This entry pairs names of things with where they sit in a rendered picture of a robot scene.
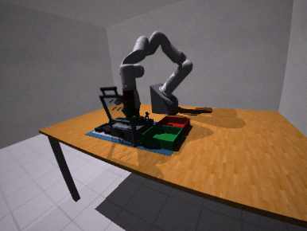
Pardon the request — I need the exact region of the green circuit board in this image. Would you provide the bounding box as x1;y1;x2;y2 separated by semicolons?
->
133;116;145;122

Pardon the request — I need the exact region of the green open-top bin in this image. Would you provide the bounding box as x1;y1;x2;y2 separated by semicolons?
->
140;124;183;151

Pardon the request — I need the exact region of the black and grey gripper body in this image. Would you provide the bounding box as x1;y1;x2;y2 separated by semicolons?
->
134;90;141;108

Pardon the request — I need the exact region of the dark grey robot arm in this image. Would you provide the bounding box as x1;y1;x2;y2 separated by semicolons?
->
119;31;192;97

